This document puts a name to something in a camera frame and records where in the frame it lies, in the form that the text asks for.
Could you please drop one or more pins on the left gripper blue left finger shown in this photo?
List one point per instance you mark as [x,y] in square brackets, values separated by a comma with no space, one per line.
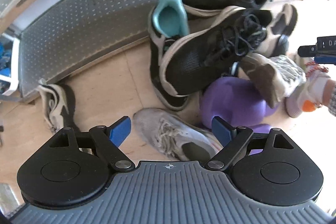
[107,141]

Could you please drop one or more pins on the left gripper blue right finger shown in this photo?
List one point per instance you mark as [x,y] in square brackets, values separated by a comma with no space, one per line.
[234,141]

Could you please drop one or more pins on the purple slide sandal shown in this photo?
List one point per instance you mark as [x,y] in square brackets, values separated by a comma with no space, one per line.
[236,101]
[258,141]

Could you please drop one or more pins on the white black sneaker upturned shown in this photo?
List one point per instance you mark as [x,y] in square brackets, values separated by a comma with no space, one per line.
[278,32]

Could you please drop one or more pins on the grey white mesh sneaker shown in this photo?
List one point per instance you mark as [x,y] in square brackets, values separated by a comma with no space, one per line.
[275,78]

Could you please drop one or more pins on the white navy chunky sneaker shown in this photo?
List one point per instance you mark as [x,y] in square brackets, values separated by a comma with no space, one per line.
[58,105]

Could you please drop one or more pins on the worn white sneaker right foot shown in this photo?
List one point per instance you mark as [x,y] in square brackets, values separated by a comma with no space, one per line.
[308,96]

